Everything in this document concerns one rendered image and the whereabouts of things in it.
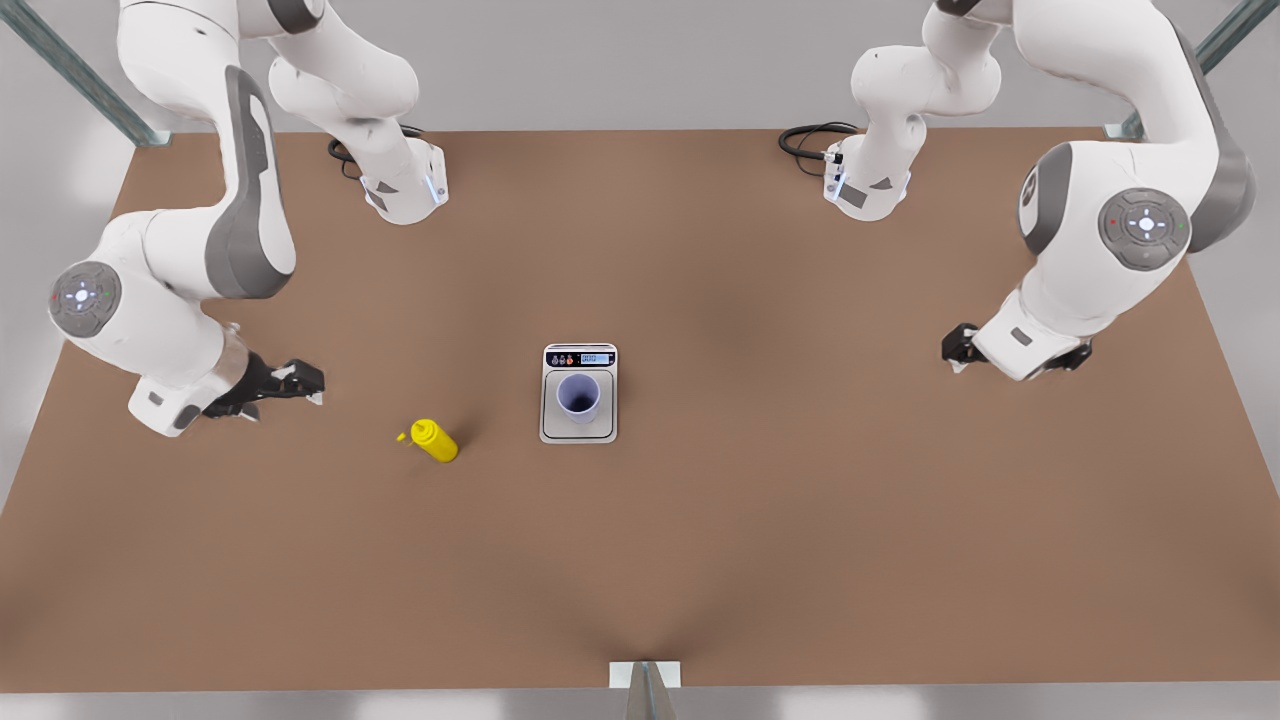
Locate yellow sauce bottle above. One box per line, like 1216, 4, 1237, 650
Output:
396, 419, 460, 464

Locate pale purple cup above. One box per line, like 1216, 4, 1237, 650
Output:
556, 372, 602, 425

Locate grey digital kitchen scale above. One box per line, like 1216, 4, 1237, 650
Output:
539, 343, 619, 445

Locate black cable loop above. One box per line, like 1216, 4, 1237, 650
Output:
328, 124, 425, 182
778, 122, 863, 177

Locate silver frame post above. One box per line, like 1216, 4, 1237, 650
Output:
0, 0, 172, 149
1104, 0, 1280, 141
609, 660, 683, 720

